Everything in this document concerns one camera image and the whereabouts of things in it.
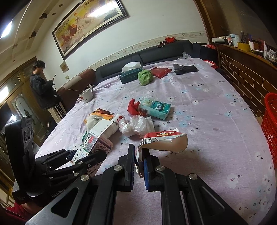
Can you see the orange medicine box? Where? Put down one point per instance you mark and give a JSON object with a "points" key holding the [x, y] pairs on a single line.
{"points": [[107, 115]]}

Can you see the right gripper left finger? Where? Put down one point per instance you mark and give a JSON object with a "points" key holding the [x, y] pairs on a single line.
{"points": [[91, 200]]}

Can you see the red pouch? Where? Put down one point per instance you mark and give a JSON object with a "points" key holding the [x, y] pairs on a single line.
{"points": [[160, 72]]}

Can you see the framed horse painting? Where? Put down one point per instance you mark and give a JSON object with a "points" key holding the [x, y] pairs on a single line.
{"points": [[84, 21]]}

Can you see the black toy pistol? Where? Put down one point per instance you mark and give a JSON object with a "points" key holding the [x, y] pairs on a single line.
{"points": [[180, 69]]}

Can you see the green tissue box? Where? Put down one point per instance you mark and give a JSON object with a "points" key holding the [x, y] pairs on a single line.
{"points": [[130, 72]]}

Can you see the black sofa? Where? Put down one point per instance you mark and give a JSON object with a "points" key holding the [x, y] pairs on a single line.
{"points": [[156, 54]]}

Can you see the standing person dark jacket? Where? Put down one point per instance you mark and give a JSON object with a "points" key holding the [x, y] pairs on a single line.
{"points": [[46, 96]]}

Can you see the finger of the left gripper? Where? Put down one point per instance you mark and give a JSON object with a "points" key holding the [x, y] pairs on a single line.
{"points": [[55, 159], [81, 166]]}

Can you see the operator left hand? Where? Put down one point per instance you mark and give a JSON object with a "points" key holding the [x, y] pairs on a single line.
{"points": [[26, 209]]}

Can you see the white medicine box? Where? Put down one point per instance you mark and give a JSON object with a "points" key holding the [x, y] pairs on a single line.
{"points": [[93, 141]]}

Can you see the green towel ball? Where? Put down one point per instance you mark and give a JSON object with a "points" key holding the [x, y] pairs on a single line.
{"points": [[145, 77]]}

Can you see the teal tissue pack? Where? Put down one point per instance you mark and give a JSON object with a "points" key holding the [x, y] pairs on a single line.
{"points": [[154, 108]]}

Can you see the white red mug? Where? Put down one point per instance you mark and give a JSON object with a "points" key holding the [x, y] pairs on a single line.
{"points": [[87, 95]]}

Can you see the white snack bag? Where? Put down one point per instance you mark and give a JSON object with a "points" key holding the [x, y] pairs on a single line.
{"points": [[170, 140]]}

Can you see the red pink wrapper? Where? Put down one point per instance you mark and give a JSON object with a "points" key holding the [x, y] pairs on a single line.
{"points": [[133, 108]]}

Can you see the clear plastic bag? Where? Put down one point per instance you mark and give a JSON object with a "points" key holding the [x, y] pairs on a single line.
{"points": [[138, 125]]}

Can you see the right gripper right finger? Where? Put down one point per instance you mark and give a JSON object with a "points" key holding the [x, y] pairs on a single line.
{"points": [[185, 199]]}

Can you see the red plastic basket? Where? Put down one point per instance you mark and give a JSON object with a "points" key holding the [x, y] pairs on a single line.
{"points": [[269, 124]]}

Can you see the floral purple tablecloth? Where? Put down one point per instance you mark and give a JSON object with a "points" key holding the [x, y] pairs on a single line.
{"points": [[226, 145]]}

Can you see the wooden counter shelf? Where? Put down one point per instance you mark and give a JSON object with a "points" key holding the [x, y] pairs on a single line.
{"points": [[251, 76]]}

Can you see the beige tissue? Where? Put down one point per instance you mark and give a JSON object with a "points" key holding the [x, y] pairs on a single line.
{"points": [[91, 121]]}

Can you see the white spray bottle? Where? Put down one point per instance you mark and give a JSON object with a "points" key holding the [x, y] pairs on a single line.
{"points": [[114, 126]]}

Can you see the red cloth on sofa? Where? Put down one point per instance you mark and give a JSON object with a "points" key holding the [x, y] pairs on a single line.
{"points": [[169, 40]]}

